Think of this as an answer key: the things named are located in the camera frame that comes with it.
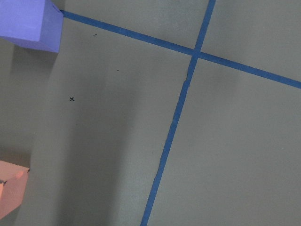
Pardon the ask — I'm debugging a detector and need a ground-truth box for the purple foam block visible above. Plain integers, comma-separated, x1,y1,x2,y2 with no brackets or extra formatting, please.
0,0,63,53

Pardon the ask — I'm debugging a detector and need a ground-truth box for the orange foam block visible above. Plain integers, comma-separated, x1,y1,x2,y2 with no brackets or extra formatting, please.
0,161,30,219

